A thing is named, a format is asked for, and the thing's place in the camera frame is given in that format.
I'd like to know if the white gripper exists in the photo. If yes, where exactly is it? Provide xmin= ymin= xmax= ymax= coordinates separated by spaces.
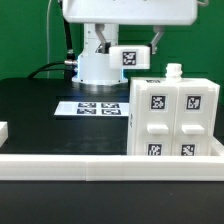
xmin=62 ymin=0 xmax=198 ymax=55

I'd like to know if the white cabinet top block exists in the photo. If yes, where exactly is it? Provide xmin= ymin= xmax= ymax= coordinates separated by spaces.
xmin=109 ymin=45 xmax=150 ymax=69

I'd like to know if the white cabinet body box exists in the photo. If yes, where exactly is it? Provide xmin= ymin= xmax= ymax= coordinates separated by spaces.
xmin=127 ymin=63 xmax=220 ymax=156

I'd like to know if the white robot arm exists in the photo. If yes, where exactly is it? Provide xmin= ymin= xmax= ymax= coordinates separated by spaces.
xmin=62 ymin=0 xmax=209 ymax=86

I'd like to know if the white marker sheet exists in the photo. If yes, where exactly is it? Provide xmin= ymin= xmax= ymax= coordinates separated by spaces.
xmin=54 ymin=101 xmax=129 ymax=117

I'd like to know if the black cable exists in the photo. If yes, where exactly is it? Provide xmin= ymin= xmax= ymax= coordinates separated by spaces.
xmin=27 ymin=61 xmax=73 ymax=80

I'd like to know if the white fence frame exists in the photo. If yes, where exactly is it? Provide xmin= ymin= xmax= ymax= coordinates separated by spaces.
xmin=0 ymin=120 xmax=224 ymax=183

